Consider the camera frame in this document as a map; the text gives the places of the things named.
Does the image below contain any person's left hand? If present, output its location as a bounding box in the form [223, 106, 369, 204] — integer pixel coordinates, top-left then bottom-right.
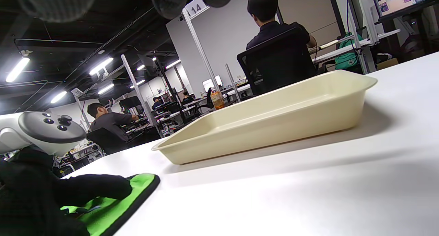
[0, 149, 133, 236]

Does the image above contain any white computer monitor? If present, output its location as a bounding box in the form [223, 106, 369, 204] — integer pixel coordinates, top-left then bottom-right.
[202, 75, 224, 92]

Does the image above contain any cardboard box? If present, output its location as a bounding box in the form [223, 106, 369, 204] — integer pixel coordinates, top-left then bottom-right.
[376, 58, 399, 71]

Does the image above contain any green backpack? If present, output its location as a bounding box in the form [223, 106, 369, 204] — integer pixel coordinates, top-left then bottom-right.
[335, 33, 364, 71]

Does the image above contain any orange drink bottle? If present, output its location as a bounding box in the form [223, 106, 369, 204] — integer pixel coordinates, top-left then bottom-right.
[210, 88, 226, 110]

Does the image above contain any green cloth with black edge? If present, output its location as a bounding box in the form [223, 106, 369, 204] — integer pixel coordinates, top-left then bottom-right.
[60, 173, 161, 236]

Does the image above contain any white controller with black buttons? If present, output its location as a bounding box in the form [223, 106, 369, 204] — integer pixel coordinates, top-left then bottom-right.
[0, 111, 87, 157]

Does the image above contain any white workbench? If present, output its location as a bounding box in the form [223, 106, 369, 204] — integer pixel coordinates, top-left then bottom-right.
[313, 29, 401, 64]

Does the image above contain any black mesh office chair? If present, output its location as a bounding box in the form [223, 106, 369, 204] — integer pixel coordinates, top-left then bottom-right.
[237, 27, 318, 96]

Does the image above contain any person's right hand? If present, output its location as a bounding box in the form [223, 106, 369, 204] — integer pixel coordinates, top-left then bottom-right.
[7, 0, 285, 23]

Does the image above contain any cream plastic tray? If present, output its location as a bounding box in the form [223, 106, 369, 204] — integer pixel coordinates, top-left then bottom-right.
[152, 70, 378, 165]

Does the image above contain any white post with number sign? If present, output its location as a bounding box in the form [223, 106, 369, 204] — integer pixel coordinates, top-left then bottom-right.
[181, 0, 221, 92]

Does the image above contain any white metal post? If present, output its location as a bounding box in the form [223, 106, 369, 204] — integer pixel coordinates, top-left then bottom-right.
[120, 54, 159, 135]

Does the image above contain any black computer monitor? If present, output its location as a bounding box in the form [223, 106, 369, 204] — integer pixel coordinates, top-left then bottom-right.
[119, 95, 142, 110]

